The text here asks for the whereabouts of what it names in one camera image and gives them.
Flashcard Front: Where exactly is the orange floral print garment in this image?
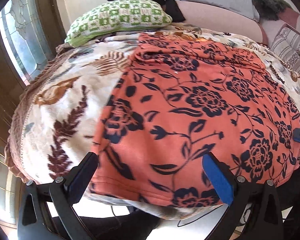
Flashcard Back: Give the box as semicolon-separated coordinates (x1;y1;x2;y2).
89;33;300;207

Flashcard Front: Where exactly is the leaf pattern fleece blanket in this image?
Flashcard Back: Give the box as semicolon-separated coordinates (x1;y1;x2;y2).
5;24;300;220

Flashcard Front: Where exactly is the striped pillow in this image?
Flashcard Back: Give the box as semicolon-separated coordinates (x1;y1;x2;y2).
270;26;300;74

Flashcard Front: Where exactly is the dark furry cushion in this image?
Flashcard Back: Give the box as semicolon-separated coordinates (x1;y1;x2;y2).
252;0;292;21

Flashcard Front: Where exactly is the pink bolster cushion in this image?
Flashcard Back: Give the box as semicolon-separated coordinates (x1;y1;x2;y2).
177;1;268;45

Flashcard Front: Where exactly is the stained glass window panel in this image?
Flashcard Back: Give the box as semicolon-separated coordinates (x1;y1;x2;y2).
0;0;53;85

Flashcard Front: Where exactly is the green checkered pillow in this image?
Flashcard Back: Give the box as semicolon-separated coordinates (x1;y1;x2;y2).
64;0;172;48

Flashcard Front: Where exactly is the dark wooden door frame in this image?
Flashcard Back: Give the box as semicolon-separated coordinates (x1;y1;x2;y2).
0;0;65;144

